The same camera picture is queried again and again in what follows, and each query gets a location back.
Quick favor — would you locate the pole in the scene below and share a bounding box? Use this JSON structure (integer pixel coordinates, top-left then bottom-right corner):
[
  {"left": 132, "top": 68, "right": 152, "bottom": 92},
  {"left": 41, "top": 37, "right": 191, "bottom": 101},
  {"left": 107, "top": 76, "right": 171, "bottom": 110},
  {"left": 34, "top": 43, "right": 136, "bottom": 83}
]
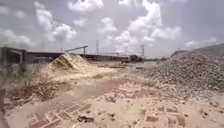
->
[
  {"left": 95, "top": 39, "right": 100, "bottom": 56},
  {"left": 140, "top": 44, "right": 146, "bottom": 58}
]

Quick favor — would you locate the slanted conveyor beam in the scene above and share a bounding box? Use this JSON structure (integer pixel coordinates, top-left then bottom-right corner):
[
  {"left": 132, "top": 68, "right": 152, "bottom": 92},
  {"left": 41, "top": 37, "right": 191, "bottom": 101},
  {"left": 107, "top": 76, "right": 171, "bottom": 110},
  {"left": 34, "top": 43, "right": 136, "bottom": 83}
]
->
[{"left": 65, "top": 45, "right": 89, "bottom": 56}]

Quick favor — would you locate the pale sand pile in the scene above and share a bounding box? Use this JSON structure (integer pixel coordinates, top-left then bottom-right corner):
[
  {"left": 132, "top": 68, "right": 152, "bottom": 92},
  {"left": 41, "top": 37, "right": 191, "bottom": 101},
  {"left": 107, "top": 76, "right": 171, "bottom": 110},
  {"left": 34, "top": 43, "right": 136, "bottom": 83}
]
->
[{"left": 47, "top": 52, "right": 116, "bottom": 81}]

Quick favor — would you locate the tan brick paved ground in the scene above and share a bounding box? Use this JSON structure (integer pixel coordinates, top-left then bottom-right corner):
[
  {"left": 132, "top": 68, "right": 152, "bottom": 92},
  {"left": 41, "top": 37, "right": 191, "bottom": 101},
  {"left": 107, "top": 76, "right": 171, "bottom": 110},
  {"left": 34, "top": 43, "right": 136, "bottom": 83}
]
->
[{"left": 0, "top": 61, "right": 224, "bottom": 128}]

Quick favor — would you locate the long low dark building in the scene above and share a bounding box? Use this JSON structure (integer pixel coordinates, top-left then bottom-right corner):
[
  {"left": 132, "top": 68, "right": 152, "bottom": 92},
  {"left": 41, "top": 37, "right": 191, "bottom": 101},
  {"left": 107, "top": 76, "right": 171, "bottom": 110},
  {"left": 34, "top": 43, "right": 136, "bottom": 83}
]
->
[{"left": 0, "top": 46, "right": 129, "bottom": 65}]

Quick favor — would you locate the grey gravel heap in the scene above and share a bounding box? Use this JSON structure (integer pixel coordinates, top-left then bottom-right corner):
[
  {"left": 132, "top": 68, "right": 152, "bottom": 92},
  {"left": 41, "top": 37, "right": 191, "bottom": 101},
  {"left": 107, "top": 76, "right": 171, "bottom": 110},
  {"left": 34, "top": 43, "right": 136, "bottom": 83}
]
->
[{"left": 134, "top": 43, "right": 224, "bottom": 98}]

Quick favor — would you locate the dry grass strip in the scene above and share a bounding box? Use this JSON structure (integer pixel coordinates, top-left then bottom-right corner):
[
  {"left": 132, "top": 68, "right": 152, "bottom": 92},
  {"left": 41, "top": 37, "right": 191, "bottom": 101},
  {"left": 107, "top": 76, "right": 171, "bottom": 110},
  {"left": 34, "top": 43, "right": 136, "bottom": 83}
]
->
[{"left": 0, "top": 62, "right": 73, "bottom": 101}]

